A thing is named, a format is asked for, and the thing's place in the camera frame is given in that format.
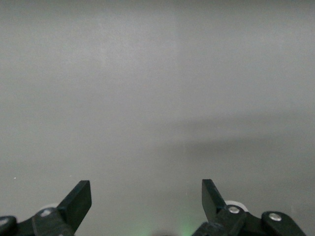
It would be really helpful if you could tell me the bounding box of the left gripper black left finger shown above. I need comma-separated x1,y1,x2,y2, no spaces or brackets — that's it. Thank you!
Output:
0,180,93,236

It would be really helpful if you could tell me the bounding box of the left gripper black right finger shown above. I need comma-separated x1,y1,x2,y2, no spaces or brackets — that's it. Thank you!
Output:
201,178,309,236

